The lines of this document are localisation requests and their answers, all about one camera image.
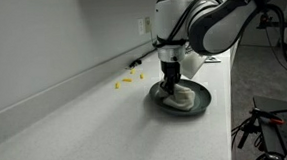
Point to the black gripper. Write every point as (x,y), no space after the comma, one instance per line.
(171,71)

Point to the white towel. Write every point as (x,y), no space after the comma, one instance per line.
(183,98)

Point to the dark green plate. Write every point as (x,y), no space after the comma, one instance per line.
(202,99)

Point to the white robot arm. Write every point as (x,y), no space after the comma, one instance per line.
(210,27)

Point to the black plug on counter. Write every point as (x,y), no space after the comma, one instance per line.
(135,63)

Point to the yellow pasta piece far left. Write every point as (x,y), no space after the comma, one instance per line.
(132,71)

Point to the yellow pasta piece front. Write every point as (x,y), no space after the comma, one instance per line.
(127,80)

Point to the yellow pasta piece right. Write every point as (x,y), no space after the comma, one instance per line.
(117,85)

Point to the wall power outlet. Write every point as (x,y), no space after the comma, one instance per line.
(144,25)

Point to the red handled clamp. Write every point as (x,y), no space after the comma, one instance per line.
(273,119)

